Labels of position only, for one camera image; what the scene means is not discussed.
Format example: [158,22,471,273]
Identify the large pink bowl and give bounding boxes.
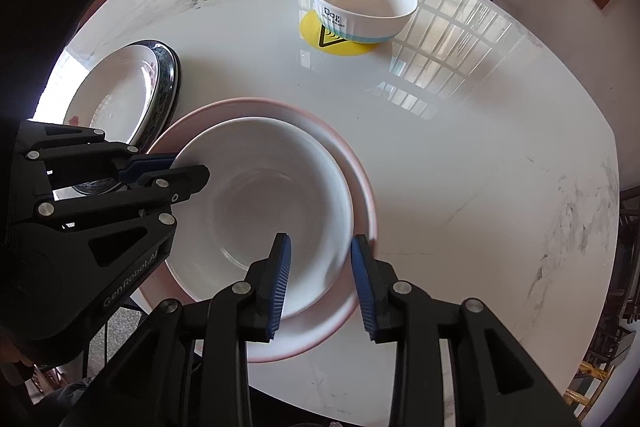
[136,98,378,363]

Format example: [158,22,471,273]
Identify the white plate pink flowers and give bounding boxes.
[63,44,158,144]

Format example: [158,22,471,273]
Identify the large blue floral plate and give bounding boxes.
[69,38,182,198]

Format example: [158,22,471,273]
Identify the white bowl rabbit print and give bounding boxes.
[167,117,354,317]

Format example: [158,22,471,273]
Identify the white bowl dog print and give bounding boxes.
[312,0,419,43]

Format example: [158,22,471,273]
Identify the yellow round warning sticker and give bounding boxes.
[298,10,378,56]

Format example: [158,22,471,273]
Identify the dark chairs at right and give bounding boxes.
[563,186,639,421]

